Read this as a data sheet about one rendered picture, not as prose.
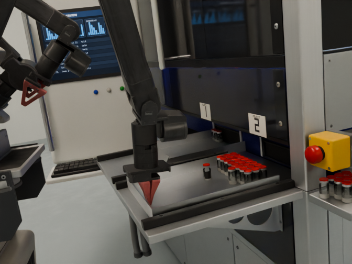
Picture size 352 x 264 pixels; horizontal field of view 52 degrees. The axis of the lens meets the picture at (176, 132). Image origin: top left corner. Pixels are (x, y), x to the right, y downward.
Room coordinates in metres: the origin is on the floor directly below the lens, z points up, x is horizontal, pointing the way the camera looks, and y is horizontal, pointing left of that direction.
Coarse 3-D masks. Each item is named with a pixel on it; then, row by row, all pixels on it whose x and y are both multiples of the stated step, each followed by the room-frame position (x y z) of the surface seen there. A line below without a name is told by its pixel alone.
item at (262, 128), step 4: (248, 116) 1.04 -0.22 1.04; (252, 116) 1.02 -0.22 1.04; (256, 116) 1.00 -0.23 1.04; (260, 116) 0.98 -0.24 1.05; (264, 116) 0.96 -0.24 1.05; (252, 120) 1.02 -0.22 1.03; (256, 120) 1.00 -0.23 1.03; (260, 120) 0.98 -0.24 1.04; (264, 120) 0.97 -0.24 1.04; (252, 124) 1.02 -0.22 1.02; (260, 124) 0.98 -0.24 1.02; (264, 124) 0.97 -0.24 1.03; (252, 128) 1.02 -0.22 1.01; (256, 128) 1.00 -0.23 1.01; (260, 128) 0.98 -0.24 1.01; (264, 128) 0.97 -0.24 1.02; (252, 132) 1.02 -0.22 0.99; (256, 132) 1.01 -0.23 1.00; (260, 132) 0.99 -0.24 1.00; (264, 132) 0.97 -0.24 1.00; (264, 136) 0.97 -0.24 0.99
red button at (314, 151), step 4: (308, 148) 0.76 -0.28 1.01; (312, 148) 0.75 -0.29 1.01; (316, 148) 0.75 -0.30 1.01; (304, 152) 0.77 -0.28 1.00; (308, 152) 0.76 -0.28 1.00; (312, 152) 0.75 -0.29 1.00; (316, 152) 0.74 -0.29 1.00; (320, 152) 0.74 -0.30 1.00; (308, 156) 0.76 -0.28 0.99; (312, 156) 0.74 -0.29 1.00; (316, 156) 0.74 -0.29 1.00; (320, 156) 0.74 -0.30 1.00; (308, 160) 0.76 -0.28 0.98; (312, 160) 0.75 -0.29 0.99; (316, 160) 0.74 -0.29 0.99; (320, 160) 0.74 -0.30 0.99
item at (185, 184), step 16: (208, 160) 1.08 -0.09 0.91; (160, 176) 1.03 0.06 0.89; (176, 176) 1.05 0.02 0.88; (192, 176) 1.03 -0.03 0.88; (224, 176) 1.00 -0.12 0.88; (272, 176) 0.86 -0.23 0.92; (160, 192) 0.93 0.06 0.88; (176, 192) 0.92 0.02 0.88; (192, 192) 0.90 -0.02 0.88; (208, 192) 0.89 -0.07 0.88; (224, 192) 0.82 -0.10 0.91; (144, 208) 0.83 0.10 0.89; (160, 208) 0.76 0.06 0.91; (176, 208) 0.78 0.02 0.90
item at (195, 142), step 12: (204, 132) 1.46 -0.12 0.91; (168, 144) 1.40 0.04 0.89; (180, 144) 1.42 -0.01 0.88; (192, 144) 1.40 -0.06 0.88; (204, 144) 1.37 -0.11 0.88; (216, 144) 1.35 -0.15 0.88; (228, 144) 1.33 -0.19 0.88; (240, 144) 1.22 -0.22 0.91; (180, 156) 1.14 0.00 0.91; (192, 156) 1.16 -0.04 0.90
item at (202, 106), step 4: (200, 104) 1.36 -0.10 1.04; (204, 104) 1.32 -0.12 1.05; (208, 104) 1.29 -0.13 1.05; (200, 108) 1.36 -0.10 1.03; (204, 108) 1.32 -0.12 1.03; (208, 108) 1.29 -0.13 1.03; (204, 112) 1.33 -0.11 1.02; (208, 112) 1.29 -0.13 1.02; (204, 116) 1.33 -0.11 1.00; (208, 116) 1.30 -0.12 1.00
